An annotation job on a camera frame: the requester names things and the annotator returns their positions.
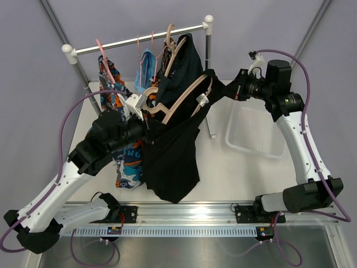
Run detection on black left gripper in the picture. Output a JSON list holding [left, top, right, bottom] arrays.
[[107, 108, 169, 154]]

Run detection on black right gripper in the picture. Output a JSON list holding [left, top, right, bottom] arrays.
[[220, 69, 274, 102]]

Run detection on beige hanger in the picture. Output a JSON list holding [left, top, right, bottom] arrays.
[[164, 23, 187, 77], [141, 74, 213, 125]]

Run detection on dark navy shorts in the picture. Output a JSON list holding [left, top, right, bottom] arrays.
[[156, 33, 203, 103]]

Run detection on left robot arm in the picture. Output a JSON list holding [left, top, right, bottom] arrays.
[[4, 111, 150, 254]]

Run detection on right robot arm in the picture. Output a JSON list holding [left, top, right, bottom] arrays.
[[234, 60, 344, 222]]

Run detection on skull print colourful shorts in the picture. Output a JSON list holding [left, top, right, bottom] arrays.
[[98, 62, 144, 189]]

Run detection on light blue shorts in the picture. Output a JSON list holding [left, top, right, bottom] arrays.
[[134, 49, 157, 93]]

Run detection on pink hanger middle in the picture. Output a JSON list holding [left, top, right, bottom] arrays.
[[137, 35, 145, 87]]

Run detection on pink hanger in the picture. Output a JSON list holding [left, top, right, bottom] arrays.
[[137, 35, 145, 87], [95, 39, 126, 94], [151, 30, 168, 82]]

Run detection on pink hanger right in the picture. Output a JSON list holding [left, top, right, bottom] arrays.
[[151, 30, 168, 82]]

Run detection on pink hanger left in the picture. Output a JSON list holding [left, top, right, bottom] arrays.
[[95, 39, 126, 94]]

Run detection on orange black camouflage shorts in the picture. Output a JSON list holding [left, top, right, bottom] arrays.
[[151, 40, 177, 108]]

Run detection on white plastic basket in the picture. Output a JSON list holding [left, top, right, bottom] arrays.
[[225, 99, 286, 159]]

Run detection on white clothes rack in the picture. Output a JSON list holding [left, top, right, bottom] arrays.
[[61, 15, 218, 140]]

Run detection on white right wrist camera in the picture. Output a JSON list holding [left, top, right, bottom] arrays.
[[248, 51, 266, 75]]

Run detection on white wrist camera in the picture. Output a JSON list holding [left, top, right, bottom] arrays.
[[124, 93, 147, 121], [248, 51, 266, 75]]

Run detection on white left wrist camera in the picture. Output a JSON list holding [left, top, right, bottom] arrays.
[[124, 93, 147, 121]]

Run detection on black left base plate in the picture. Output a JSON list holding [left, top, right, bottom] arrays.
[[91, 205, 138, 224]]

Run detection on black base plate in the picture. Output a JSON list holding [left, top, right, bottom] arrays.
[[230, 193, 287, 223], [91, 205, 138, 224]]

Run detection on white slotted cable duct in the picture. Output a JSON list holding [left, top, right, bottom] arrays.
[[64, 225, 257, 237]]

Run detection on aluminium rail front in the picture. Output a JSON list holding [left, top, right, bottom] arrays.
[[36, 202, 340, 227]]

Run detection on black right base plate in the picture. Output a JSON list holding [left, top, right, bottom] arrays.
[[230, 193, 287, 223]]

